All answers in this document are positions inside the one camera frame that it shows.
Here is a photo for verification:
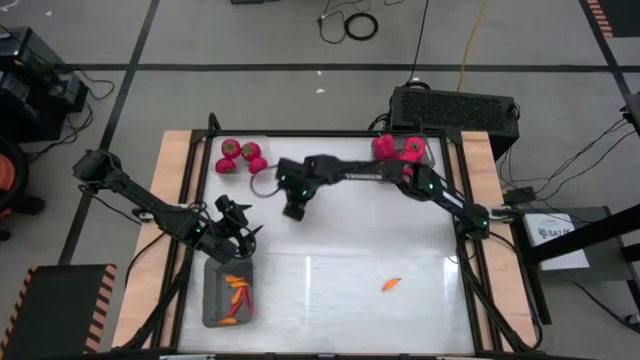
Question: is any black computer case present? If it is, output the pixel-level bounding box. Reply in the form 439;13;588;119
388;85;521;160

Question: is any wooden base board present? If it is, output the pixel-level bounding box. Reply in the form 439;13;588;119
110;129;540;351

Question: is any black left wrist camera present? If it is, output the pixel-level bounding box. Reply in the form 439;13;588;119
214;194;238;217

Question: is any thin black cable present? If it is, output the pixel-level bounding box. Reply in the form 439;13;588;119
317;0;374;45

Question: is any black power adapter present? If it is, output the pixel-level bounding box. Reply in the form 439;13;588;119
503;186;537;205

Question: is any grey plastic chili basket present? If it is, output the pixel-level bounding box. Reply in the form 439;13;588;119
201;256;256;329

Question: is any yellow cable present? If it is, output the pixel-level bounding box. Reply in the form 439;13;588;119
456;0;490;94

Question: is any black orange-striped floor mat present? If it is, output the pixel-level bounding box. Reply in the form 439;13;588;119
0;263;119;360
579;0;640;40

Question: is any long black cable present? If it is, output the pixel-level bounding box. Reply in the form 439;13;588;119
405;0;430;85

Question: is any grey cable loop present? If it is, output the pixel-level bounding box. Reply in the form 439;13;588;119
248;166;282;200

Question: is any white printed box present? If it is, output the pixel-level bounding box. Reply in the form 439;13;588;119
522;211;592;272

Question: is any black equipment stack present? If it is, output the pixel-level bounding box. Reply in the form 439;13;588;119
0;25;90;144

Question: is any black orange round container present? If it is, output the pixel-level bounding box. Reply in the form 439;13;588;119
0;133;46;236

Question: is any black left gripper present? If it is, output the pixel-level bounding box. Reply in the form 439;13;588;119
224;202;265;249

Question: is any clear plastic tomato basket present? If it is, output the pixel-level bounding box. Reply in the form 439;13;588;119
211;134;272;177

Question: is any black stand beam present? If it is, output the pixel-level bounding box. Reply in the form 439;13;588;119
519;202;640;266

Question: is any grey plastic pepper basket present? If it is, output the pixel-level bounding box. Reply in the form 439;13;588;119
370;132;437;174

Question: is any coiled black cable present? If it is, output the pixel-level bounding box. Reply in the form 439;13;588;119
343;11;380;42

